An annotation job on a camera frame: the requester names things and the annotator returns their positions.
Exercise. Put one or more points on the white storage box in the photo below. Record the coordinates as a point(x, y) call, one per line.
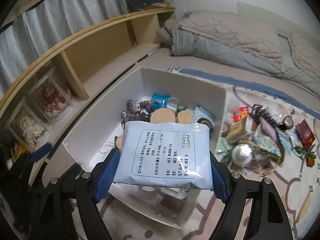
point(180, 85)

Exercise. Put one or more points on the round wooden coaster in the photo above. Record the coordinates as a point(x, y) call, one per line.
point(120, 143)
point(185, 117)
point(161, 116)

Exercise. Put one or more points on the red yellow snack packet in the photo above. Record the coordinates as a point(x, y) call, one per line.
point(241, 113)

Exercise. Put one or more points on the black handbag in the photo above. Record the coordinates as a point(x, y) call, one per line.
point(142, 1)

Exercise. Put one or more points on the beige fleece blanket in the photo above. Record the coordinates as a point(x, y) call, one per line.
point(225, 30)
point(307, 55)

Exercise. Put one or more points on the white round jar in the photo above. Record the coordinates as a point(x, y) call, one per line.
point(241, 155)

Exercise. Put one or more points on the beige curtain valance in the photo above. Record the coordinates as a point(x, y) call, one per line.
point(37, 2)

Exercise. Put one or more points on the light blue mask packet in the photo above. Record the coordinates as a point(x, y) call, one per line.
point(203, 115)

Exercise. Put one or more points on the tan small box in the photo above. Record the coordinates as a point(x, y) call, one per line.
point(236, 131)

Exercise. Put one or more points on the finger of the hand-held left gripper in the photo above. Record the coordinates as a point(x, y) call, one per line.
point(41, 151)

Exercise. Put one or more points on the teal patterned pouch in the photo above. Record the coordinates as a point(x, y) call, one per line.
point(267, 143)

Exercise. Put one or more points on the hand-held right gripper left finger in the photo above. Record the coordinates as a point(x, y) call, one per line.
point(110, 172)

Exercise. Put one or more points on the grey quilt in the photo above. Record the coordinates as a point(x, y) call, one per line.
point(212, 55)

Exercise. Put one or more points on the printed blanket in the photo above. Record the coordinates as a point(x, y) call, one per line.
point(287, 197)

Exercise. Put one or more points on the brown hair claw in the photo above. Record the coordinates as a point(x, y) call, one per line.
point(260, 110)

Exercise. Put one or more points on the tape roll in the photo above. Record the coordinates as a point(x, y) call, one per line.
point(225, 128)

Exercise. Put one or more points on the pale blue sachet packet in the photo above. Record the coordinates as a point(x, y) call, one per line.
point(162, 155)

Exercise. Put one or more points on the grey curtain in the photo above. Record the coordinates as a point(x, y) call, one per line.
point(62, 17)

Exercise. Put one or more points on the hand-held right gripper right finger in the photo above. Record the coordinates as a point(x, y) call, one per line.
point(218, 180)

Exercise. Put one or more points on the red foil packet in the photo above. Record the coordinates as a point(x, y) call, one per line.
point(305, 132)

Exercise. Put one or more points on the display case with red doll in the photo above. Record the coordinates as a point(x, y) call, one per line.
point(52, 100)

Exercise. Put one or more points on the round black watch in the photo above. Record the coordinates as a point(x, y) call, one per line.
point(287, 121)

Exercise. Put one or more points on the display case with white doll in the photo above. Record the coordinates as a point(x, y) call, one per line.
point(27, 127)

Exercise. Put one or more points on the multicolour crochet piece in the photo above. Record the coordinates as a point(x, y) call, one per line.
point(135, 106)

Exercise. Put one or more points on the wooden shelf unit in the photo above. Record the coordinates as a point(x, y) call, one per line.
point(100, 47)

